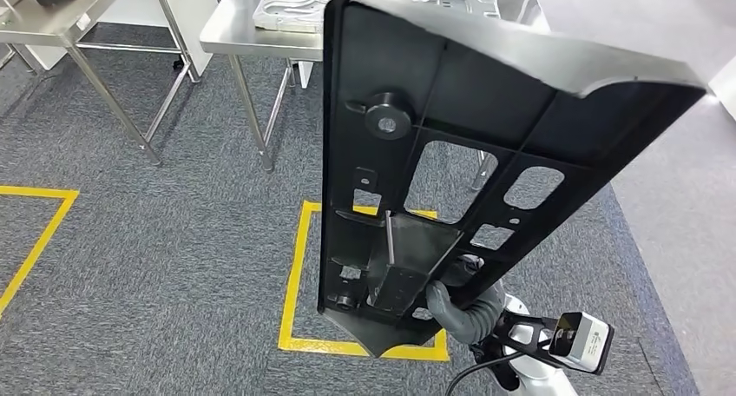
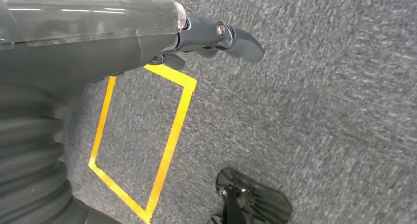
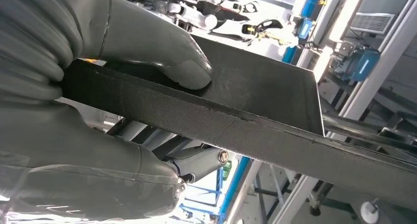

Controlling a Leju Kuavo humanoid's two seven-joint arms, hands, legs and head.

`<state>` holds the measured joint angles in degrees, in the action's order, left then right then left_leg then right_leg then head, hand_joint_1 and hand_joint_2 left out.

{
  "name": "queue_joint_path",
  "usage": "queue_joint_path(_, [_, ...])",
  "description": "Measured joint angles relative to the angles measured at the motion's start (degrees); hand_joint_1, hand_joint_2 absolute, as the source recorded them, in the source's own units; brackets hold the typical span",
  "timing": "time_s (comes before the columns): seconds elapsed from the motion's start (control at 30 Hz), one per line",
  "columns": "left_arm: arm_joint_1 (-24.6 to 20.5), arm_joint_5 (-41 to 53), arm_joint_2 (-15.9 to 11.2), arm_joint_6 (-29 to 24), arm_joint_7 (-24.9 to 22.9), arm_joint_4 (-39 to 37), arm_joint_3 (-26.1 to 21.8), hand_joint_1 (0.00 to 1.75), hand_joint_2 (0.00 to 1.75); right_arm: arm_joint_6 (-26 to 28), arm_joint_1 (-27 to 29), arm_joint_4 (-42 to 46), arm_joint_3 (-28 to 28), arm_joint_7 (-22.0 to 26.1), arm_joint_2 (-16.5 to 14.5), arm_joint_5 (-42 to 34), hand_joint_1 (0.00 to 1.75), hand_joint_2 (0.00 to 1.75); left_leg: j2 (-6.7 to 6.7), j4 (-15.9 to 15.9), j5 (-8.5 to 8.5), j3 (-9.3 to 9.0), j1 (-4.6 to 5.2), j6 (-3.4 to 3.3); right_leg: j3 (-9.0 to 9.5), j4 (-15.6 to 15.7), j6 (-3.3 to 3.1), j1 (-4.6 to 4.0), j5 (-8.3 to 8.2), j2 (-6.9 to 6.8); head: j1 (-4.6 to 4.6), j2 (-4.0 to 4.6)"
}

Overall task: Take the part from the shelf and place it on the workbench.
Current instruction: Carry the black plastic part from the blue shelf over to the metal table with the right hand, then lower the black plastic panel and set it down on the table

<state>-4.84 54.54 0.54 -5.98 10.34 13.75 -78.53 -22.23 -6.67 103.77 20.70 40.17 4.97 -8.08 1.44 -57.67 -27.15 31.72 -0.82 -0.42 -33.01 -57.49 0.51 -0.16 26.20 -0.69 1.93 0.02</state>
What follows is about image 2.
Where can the black robot foot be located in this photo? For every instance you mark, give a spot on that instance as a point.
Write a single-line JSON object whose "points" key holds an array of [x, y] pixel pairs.
{"points": [[257, 199]]}

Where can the yellow floor tape square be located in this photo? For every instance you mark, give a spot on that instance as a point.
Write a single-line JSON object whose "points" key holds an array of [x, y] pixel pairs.
{"points": [[169, 144]]}

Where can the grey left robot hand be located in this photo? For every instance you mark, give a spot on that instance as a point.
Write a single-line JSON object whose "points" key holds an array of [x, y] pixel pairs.
{"points": [[81, 46]]}

